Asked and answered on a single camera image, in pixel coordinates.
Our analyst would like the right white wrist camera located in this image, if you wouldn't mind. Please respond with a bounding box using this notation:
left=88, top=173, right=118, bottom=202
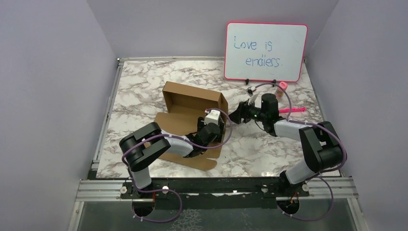
left=246, top=87, right=258, bottom=105

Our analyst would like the purple cable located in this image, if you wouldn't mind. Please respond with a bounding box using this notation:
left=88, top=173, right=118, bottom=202
left=252, top=83, right=348, bottom=221
left=121, top=108, right=233, bottom=222

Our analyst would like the pink capped small bottle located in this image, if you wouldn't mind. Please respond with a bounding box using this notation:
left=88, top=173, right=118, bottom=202
left=275, top=81, right=288, bottom=101

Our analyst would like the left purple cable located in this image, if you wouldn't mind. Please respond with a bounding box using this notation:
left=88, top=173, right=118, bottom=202
left=121, top=108, right=233, bottom=222

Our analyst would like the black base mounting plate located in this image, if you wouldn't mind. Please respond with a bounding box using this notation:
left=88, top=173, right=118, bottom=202
left=120, top=177, right=309, bottom=210

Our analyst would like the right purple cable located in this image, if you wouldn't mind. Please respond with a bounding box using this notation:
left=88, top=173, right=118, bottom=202
left=252, top=83, right=348, bottom=221

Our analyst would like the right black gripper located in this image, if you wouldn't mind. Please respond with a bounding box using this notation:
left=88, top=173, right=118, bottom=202
left=226, top=98, right=267, bottom=124

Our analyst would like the pink marker pen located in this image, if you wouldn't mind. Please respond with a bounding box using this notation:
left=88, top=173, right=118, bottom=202
left=279, top=107, right=306, bottom=114

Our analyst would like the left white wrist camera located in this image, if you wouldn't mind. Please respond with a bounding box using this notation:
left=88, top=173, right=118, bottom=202
left=204, top=109, right=223, bottom=125

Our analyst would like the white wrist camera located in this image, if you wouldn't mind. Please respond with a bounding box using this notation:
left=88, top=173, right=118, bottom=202
left=204, top=109, right=223, bottom=125
left=246, top=87, right=258, bottom=105

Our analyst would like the brown cardboard box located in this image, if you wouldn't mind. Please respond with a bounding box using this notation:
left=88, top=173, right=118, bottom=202
left=154, top=81, right=228, bottom=170

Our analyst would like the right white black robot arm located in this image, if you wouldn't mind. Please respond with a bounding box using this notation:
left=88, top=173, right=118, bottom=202
left=229, top=93, right=345, bottom=196

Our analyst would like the pink framed whiteboard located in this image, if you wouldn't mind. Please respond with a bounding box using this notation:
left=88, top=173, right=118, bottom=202
left=224, top=22, right=308, bottom=83

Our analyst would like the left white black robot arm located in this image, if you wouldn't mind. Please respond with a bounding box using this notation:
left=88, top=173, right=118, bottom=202
left=119, top=117, right=225, bottom=198

